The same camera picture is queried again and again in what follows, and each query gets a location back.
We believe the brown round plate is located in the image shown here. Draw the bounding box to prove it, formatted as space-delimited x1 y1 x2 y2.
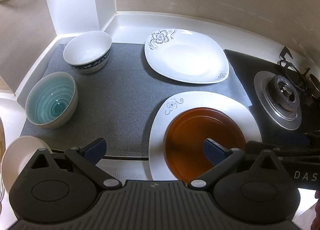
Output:
164 107 246 184

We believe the teal glazed bowl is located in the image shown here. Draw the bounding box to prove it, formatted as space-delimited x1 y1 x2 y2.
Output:
25 72 78 129

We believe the large white floral square plate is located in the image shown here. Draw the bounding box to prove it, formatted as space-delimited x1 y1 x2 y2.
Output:
149 91 262 181

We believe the white bowl blue pattern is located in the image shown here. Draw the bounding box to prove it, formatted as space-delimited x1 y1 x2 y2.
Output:
63 31 112 74

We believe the person's right hand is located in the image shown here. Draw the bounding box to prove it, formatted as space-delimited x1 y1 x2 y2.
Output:
310 190 320 230

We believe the patterned white dish cloth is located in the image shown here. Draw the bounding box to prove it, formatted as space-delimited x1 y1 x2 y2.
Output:
97 159 152 184

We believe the black gas stove top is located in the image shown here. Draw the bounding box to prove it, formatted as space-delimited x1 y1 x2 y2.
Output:
225 49 319 149

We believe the grey counter mat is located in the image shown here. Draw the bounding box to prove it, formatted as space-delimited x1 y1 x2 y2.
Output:
22 43 251 158

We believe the black pot support grate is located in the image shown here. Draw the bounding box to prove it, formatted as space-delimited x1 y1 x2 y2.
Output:
278 46 319 107

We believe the bamboo cutting board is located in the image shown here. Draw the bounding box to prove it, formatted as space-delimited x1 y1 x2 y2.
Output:
0 119 5 162

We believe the gas burner with metal ring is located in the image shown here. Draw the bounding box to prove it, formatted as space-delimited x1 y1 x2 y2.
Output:
254 71 302 131

